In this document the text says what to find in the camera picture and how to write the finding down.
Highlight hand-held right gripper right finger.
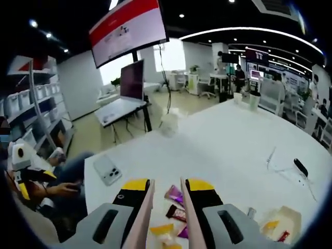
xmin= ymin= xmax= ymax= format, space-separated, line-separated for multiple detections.
xmin=185 ymin=177 xmax=263 ymax=249

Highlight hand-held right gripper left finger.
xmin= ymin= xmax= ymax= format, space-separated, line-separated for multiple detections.
xmin=62 ymin=178 xmax=151 ymax=249

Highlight pink food tongs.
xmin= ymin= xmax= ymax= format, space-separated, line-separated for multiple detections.
xmin=120 ymin=177 xmax=208 ymax=249

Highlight purple food packet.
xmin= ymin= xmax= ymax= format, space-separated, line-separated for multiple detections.
xmin=177 ymin=224 xmax=190 ymax=239
xmin=164 ymin=184 xmax=185 ymax=204

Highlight dark red food packet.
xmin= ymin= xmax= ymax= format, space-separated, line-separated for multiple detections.
xmin=165 ymin=204 xmax=188 ymax=223

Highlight beige hexagonal food container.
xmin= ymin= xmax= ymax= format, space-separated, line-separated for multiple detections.
xmin=259 ymin=205 xmax=303 ymax=246

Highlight person's beige shirt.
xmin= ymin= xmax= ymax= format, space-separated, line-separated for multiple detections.
xmin=15 ymin=202 xmax=60 ymax=244

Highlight white smartphone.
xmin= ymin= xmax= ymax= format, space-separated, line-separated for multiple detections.
xmin=92 ymin=155 xmax=122 ymax=187

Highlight white storage shelf rack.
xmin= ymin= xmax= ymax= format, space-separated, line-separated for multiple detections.
xmin=0 ymin=54 xmax=76 ymax=156

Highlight white patterned paper cup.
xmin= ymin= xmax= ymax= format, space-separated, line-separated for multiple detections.
xmin=160 ymin=108 xmax=188 ymax=138

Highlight grey standing desk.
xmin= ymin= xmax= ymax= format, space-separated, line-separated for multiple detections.
xmin=94 ymin=96 xmax=154 ymax=143

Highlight black oblong device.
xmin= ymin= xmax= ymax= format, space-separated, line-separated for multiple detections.
xmin=293 ymin=158 xmax=309 ymax=177

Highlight white cabinet green panel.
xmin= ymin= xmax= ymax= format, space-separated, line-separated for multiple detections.
xmin=188 ymin=74 xmax=200 ymax=95

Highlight white mesh office chair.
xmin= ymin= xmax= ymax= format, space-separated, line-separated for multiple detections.
xmin=259 ymin=77 xmax=286 ymax=115

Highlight purple-screen desk monitor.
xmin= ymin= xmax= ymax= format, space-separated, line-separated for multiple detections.
xmin=119 ymin=59 xmax=145 ymax=101

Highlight black monitor on stand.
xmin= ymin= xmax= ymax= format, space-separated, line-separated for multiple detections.
xmin=222 ymin=53 xmax=239 ymax=91

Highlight dark hanging sign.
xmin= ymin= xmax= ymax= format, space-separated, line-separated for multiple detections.
xmin=245 ymin=48 xmax=270 ymax=67

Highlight curved ceiling light strip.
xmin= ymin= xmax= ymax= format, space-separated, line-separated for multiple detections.
xmin=178 ymin=26 xmax=325 ymax=56

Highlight ceiling air conditioner vent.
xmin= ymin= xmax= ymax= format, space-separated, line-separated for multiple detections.
xmin=255 ymin=0 xmax=303 ymax=21

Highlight thin white cable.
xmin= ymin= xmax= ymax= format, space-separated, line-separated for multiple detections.
xmin=266 ymin=146 xmax=319 ymax=203

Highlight black hanging cable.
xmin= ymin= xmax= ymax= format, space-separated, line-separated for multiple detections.
xmin=158 ymin=45 xmax=173 ymax=115

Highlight large wall monitor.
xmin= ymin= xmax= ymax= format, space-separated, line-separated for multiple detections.
xmin=88 ymin=0 xmax=170 ymax=70

